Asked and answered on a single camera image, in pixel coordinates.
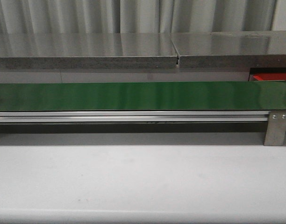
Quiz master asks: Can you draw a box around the grey stone counter slab right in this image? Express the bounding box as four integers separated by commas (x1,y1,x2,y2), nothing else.
171,31,286,69

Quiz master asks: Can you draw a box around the grey stone counter slab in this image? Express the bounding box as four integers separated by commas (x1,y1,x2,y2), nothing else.
171,31,286,69
0,33,178,70

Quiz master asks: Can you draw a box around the grey stone counter slab left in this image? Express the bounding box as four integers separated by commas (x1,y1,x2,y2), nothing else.
0,33,178,70

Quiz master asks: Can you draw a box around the green conveyor belt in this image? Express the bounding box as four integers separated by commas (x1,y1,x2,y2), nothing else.
0,81,286,112

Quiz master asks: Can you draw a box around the red plastic tray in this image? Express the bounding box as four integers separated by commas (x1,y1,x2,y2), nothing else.
250,73,286,81

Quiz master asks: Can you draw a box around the white pleated curtain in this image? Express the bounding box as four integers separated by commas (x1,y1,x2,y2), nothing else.
0,0,276,34

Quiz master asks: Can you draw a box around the aluminium conveyor frame rail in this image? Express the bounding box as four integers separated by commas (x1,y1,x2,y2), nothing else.
0,111,270,123

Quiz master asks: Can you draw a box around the steel conveyor support bracket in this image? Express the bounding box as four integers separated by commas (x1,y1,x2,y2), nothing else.
264,111,286,146

